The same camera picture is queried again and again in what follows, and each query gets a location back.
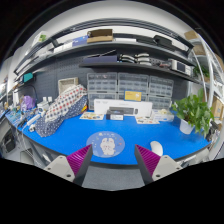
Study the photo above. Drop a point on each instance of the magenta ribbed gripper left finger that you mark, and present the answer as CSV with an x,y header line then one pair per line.
x,y
72,168

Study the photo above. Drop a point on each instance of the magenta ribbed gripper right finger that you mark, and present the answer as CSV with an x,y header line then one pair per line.
x,y
152,166

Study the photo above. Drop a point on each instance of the white computer mouse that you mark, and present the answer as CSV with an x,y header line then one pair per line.
x,y
156,148

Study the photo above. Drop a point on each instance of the round cartoon mouse pad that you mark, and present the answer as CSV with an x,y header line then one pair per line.
x,y
106,144

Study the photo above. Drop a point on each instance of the illustrated card right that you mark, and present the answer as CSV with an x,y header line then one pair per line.
x,y
146,120

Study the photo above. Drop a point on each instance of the illustrated card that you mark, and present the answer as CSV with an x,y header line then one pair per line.
x,y
146,120
92,116

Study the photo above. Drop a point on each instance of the white box right of desk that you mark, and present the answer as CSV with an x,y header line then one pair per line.
x,y
162,115

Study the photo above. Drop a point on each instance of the illustrated card left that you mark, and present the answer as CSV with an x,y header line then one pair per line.
x,y
92,116

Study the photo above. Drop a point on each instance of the long white product box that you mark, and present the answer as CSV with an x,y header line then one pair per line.
x,y
130,108

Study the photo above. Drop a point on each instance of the black small device box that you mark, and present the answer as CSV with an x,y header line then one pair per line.
x,y
114,117

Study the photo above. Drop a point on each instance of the green potted plant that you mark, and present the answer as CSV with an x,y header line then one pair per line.
x,y
194,114

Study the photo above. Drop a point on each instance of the patterned fabric cover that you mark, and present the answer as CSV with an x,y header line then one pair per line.
x,y
70,103

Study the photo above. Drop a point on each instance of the yellow label card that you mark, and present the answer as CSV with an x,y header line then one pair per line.
x,y
132,95

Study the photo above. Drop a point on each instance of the grey drawer organiser cabinets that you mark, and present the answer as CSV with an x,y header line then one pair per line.
x,y
112,85

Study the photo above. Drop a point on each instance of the purple bag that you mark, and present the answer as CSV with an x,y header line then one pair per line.
x,y
27,103

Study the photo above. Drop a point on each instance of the teal box on shelf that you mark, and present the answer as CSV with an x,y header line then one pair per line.
x,y
27,77

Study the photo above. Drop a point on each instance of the white oscilloscope instrument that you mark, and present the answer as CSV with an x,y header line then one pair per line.
x,y
180,67

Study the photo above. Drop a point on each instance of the dark flat case on shelf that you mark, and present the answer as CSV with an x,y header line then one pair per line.
x,y
110,56

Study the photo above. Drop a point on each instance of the brown cardboard box on shelf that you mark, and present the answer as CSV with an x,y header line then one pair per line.
x,y
100,35

